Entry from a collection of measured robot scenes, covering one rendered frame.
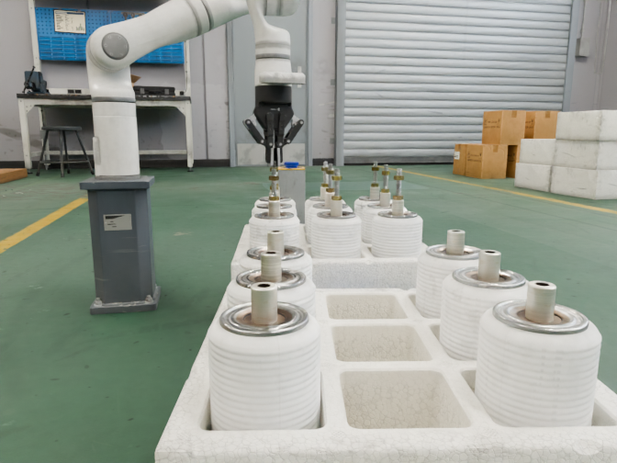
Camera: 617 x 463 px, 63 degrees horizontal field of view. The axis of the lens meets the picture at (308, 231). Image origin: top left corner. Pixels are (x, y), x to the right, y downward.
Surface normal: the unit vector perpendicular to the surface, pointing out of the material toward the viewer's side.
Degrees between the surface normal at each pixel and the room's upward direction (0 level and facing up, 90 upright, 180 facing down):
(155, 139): 90
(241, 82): 90
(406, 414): 90
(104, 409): 0
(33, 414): 0
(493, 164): 90
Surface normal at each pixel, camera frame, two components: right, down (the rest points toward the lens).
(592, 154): -0.98, 0.04
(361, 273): 0.06, 0.19
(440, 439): 0.00, -0.98
